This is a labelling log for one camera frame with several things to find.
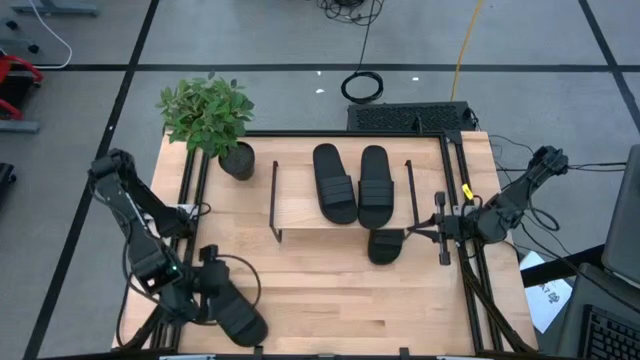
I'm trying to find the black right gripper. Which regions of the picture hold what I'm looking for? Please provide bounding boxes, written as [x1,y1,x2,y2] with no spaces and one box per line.
[407,191,481,266]

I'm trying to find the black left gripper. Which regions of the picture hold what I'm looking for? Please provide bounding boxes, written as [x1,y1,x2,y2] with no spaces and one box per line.
[169,244,231,321]

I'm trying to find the black rubber slide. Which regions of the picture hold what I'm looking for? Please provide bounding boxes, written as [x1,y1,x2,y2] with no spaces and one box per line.
[367,228,406,266]
[357,144,396,231]
[202,277,270,348]
[312,142,359,226]

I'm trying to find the wooden shelf with black legs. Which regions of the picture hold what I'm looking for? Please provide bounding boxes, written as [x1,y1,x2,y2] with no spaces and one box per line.
[268,158,422,244]

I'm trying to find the black computer case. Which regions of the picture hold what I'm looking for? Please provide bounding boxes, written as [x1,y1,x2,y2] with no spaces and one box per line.
[346,101,477,134]

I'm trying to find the black desk bar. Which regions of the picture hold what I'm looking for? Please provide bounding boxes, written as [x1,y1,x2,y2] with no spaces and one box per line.
[519,243,606,289]

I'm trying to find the white paper sheet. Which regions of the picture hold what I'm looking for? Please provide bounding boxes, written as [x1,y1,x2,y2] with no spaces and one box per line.
[518,249,574,335]

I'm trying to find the green plant in black pot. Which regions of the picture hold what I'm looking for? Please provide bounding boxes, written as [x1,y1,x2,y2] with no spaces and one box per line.
[155,72,257,182]

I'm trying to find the grey desk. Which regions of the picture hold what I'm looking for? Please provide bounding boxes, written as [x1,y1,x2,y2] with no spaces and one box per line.
[557,262,640,360]

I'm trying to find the grey monitor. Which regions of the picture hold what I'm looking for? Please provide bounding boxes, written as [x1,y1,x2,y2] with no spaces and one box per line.
[599,143,640,291]

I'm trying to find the black keyboard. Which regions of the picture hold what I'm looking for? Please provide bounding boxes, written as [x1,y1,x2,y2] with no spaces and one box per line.
[577,303,640,360]

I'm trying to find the grey desk foot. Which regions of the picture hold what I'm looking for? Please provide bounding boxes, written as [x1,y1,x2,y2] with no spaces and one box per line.
[12,0,100,19]
[0,119,40,135]

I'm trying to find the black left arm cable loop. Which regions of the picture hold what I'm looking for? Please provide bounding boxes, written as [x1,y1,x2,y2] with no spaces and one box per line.
[199,253,262,326]

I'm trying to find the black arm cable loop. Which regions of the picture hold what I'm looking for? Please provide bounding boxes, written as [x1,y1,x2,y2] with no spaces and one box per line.
[519,199,561,234]
[199,253,262,326]

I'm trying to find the long black cable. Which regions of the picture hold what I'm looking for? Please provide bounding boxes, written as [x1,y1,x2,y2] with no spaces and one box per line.
[114,249,166,350]

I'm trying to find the black metal rig frame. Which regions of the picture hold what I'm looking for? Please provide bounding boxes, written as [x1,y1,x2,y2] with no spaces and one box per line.
[112,128,539,359]

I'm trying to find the black right arm cable loop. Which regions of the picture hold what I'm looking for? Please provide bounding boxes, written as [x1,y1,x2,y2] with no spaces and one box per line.
[519,199,561,234]

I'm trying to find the coiled black cable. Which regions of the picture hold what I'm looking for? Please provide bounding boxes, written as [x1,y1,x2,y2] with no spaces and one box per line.
[340,0,385,106]

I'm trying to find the black floor cable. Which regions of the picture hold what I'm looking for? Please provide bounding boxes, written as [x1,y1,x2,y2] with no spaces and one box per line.
[489,133,629,174]

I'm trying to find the yellow cable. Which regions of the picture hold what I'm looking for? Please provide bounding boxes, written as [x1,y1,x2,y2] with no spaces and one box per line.
[449,0,485,102]

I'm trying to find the tangled black cables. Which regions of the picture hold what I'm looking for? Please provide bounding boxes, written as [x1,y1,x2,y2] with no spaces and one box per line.
[315,0,386,27]

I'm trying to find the white cable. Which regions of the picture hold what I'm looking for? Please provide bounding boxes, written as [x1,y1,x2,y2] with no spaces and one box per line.
[27,0,74,70]

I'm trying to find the red chair frame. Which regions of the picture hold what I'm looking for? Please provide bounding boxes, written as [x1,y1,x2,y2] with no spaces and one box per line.
[0,53,45,121]

